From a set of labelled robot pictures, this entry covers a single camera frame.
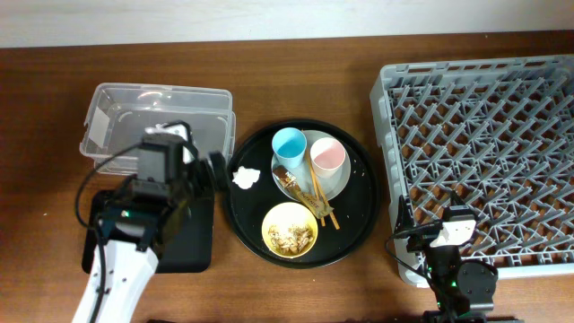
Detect white tissue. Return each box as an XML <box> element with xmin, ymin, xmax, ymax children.
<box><xmin>232</xmin><ymin>166</ymin><xmax>261</xmax><ymax>190</ymax></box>
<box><xmin>144</xmin><ymin>124</ymin><xmax>185</xmax><ymax>135</ymax></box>

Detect yellow bowl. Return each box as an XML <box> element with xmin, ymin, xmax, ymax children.
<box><xmin>261</xmin><ymin>202</ymin><xmax>318</xmax><ymax>259</ymax></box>

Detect brown snack wrapper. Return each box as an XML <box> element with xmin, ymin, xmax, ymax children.
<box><xmin>273</xmin><ymin>165</ymin><xmax>334</xmax><ymax>219</ymax></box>

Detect food scraps pile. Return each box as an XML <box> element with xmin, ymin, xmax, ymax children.
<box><xmin>268</xmin><ymin>225</ymin><xmax>315</xmax><ymax>257</ymax></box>

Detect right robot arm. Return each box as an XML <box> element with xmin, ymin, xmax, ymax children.
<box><xmin>385</xmin><ymin>191</ymin><xmax>499</xmax><ymax>323</ymax></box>

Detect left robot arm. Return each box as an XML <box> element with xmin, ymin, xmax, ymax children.
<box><xmin>74</xmin><ymin>120</ymin><xmax>230</xmax><ymax>322</ymax></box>

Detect grey dishwasher rack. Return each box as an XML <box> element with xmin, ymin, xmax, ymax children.
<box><xmin>370</xmin><ymin>55</ymin><xmax>573</xmax><ymax>279</ymax></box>

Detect round black tray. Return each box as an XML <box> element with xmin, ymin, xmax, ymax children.
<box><xmin>224</xmin><ymin>119</ymin><xmax>381</xmax><ymax>269</ymax></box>

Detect wooden chopstick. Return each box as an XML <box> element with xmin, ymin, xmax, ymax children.
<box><xmin>305</xmin><ymin>152</ymin><xmax>326</xmax><ymax>227</ymax></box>
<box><xmin>315</xmin><ymin>173</ymin><xmax>340</xmax><ymax>230</ymax></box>

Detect clear plastic bin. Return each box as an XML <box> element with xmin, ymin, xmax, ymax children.
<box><xmin>79</xmin><ymin>83</ymin><xmax>236</xmax><ymax>165</ymax></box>

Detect blue plastic cup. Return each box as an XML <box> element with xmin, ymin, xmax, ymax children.
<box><xmin>272</xmin><ymin>127</ymin><xmax>307</xmax><ymax>169</ymax></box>

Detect black rectangular tray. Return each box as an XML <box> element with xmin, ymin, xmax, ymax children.
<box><xmin>81</xmin><ymin>190</ymin><xmax>214</xmax><ymax>274</ymax></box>

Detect grey plate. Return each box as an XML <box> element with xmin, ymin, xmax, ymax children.
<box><xmin>271</xmin><ymin>127</ymin><xmax>352</xmax><ymax>200</ymax></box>

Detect pink plastic cup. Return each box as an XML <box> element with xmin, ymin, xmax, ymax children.
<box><xmin>309</xmin><ymin>137</ymin><xmax>346</xmax><ymax>178</ymax></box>

